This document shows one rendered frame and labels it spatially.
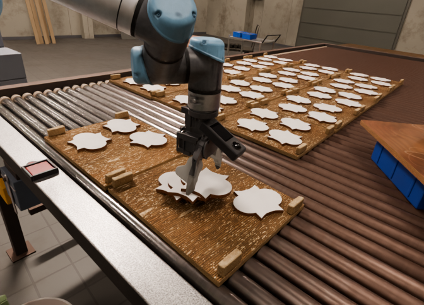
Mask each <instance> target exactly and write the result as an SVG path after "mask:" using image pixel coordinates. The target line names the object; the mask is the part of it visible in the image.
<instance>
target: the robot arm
mask: <svg viewBox="0 0 424 305"><path fill-rule="evenodd" d="M51 1H53V2H55V3H57V4H60V5H62V6H65V7H67V8H69V9H71V10H73V11H76V12H78V13H81V14H82V15H85V16H87V17H89V18H92V19H94V20H96V21H99V22H100V23H103V24H105V25H108V26H110V27H112V28H114V29H116V30H119V31H121V32H124V33H126V34H128V35H130V36H133V37H136V38H137V39H139V40H142V41H144V45H141V46H135V47H133V48H132V49H131V71H132V78H133V80H134V82H135V83H136V84H139V85H168V84H188V103H187V105H186V106H184V105H183V106H182V107H181V112H183V113H185V124H183V125H182V128H181V127H180V130H179V131H177V146H176V151H178V152H181V153H183V154H184V155H187V156H191V155H193V156H192V157H189V158H188V160H187V163H186V164H185V165H181V166H178V167H177V168H176V170H175V173H176V174H177V175H178V176H179V177H180V178H181V179H183V180H184V181H185V182H186V183H187V185H186V195H187V196H189V195H190V194H191V193H192V192H193V191H194V190H195V187H196V183H197V180H198V177H199V173H200V172H201V170H202V168H203V161H202V160H203V159H206V160H207V159H208V157H211V158H212V159H213V161H214V162H215V167H216V169H219V168H220V167H221V160H222V153H224V154H225V155H226V156H227V157H228V158H229V159H230V160H232V161H234V160H236V159H238V158H239V157H240V156H241V155H242V154H243V153H244V152H245V151H246V147H245V146H244V145H243V144H241V142H239V141H238V139H236V137H234V135H233V134H231V133H230V132H229V131H228V130H227V129H226V128H225V127H224V126H223V125H222V124H221V123H219V122H218V121H217V120H216V119H215V118H216V117H217V116H218V113H219V108H220V102H221V84H222V77H223V63H225V61H224V58H225V45H224V43H223V41H222V40H221V39H218V38H214V37H192V34H193V32H194V25H195V22H196V17H197V8H196V4H195V2H194V0H51ZM191 37H192V38H191ZM189 39H190V42H189ZM188 42H189V46H188V47H187V45H188ZM184 125H185V126H184ZM181 131H182V132H181Z"/></svg>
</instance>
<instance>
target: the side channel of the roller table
mask: <svg viewBox="0 0 424 305"><path fill-rule="evenodd" d="M324 45H325V44H323V43H320V44H310V45H301V46H296V47H287V48H282V49H273V50H268V51H259V52H250V53H245V54H236V55H230V56H225V59H227V58H230V60H231V61H233V60H238V59H243V57H244V56H249V55H252V57H258V56H263V54H264V53H268V55H271V54H277V53H282V52H291V51H298V50H302V49H309V48H316V47H323V46H324ZM225 59H224V60H225ZM115 74H121V78H123V77H127V76H132V71H131V69H123V70H118V71H109V72H104V73H95V74H90V75H81V76H72V77H66V78H58V79H52V80H43V81H34V82H29V83H20V84H15V85H6V86H0V96H6V97H9V98H10V96H11V95H12V94H17V95H20V96H21V95H22V93H24V92H27V93H30V94H32V92H34V91H40V92H42V91H43V90H45V89H48V90H52V89H53V88H60V89H61V88H62V87H64V86H66V87H71V86H72V85H78V86H79V85H80V84H82V83H84V84H88V83H89V82H92V83H96V82H97V81H102V82H103V81H104V80H111V78H110V76H111V75H115Z"/></svg>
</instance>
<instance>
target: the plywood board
mask: <svg viewBox="0 0 424 305"><path fill-rule="evenodd" d="M360 124H361V125H362V126H363V127H364V128H365V129H366V130H367V131H368V132H369V133H370V134H371V135H372V136H373V137H374V138H375V139H376V140H377V141H378V142H379V143H380V144H381V145H382V146H383V147H384V148H385V149H387V150H388V151H389V152H390V153H391V154H392V155H393V156H394V157H395V158H396V159H397V160H398V161H399V162H401V163H402V164H403V165H404V166H405V168H407V169H408V170H409V171H410V172H411V173H412V175H414V176H415V177H416V178H417V179H418V180H419V181H420V182H421V183H422V184H423V185H424V125H420V124H406V123H391V122H383V121H368V120H361V121H360Z"/></svg>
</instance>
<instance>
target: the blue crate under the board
mask: <svg viewBox="0 0 424 305"><path fill-rule="evenodd" d="M371 159H372V160H373V161H374V162H375V163H376V164H377V166H378V167H379V168H380V169H381V170H382V172H383V173H384V174H385V175H386V176H387V177H388V178H389V179H390V180H391V181H392V183H393V184H394V185H395V186H396V187H397V188H398V190H400V192H402V194H403V195H404V196H405V197H406V198H407V199H408V201H409V202H410V203H411V204H412V205H413V206H414V207H415V208H416V209H420V210H424V185H423V184H422V183H421V182H420V181H419V180H418V179H417V178H416V177H415V176H414V175H412V173H411V172H410V171H409V170H408V169H407V168H405V166H404V165H403V164H402V163H401V162H399V161H398V160H397V159H396V158H395V157H394V156H393V155H392V154H391V153H390V152H389V151H388V150H387V149H385V148H384V147H383V146H382V145H381V144H380V143H379V142H378V141H377V142H376V145H375V148H374V150H373V153H372V156H371Z"/></svg>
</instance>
